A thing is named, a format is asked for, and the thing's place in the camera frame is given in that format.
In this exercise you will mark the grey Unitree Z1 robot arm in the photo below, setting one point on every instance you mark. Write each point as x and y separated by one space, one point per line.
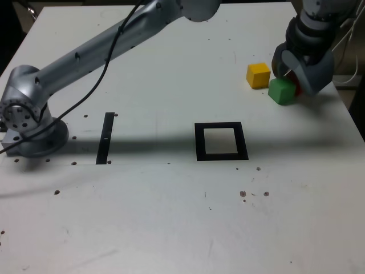
85 57

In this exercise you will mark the chrome metal tube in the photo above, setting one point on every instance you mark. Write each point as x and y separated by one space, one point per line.
32 11

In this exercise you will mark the green cube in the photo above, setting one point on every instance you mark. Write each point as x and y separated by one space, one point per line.
280 92

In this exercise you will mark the red cube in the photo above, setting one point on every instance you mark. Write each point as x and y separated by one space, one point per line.
298 90

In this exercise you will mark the grey flat box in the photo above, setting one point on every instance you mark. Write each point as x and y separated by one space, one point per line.
346 77

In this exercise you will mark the black tape strip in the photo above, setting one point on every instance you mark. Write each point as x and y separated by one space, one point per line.
104 148

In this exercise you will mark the black tape square outline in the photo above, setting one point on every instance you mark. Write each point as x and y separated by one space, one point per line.
200 142

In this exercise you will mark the yellow cube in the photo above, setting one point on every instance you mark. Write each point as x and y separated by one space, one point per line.
258 75

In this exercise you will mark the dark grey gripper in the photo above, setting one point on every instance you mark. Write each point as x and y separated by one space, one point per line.
312 59

